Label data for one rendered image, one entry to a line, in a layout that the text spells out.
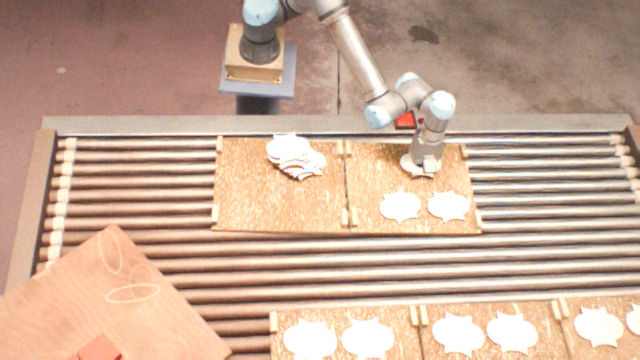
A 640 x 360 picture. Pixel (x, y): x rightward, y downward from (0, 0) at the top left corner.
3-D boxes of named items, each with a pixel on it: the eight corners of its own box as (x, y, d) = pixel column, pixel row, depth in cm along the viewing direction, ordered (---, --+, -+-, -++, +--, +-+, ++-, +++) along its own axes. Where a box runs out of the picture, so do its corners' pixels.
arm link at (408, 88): (387, 82, 195) (413, 105, 191) (414, 65, 200) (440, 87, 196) (384, 99, 202) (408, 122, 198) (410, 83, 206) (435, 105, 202)
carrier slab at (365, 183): (343, 144, 222) (343, 141, 220) (461, 147, 226) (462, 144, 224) (350, 234, 201) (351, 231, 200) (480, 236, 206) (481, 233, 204)
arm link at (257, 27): (235, 26, 230) (234, -3, 219) (266, 11, 235) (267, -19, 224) (256, 47, 226) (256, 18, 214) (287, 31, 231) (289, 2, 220)
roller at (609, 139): (62, 144, 216) (59, 134, 212) (616, 139, 241) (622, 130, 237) (60, 156, 213) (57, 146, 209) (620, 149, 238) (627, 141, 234)
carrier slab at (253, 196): (217, 140, 217) (217, 137, 216) (340, 144, 221) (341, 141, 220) (211, 232, 197) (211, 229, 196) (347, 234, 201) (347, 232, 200)
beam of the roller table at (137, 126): (47, 127, 222) (42, 115, 217) (621, 123, 249) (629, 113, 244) (43, 147, 217) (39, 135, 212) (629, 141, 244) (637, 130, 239)
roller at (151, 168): (58, 168, 211) (54, 159, 207) (625, 160, 235) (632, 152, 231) (56, 181, 208) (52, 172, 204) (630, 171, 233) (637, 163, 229)
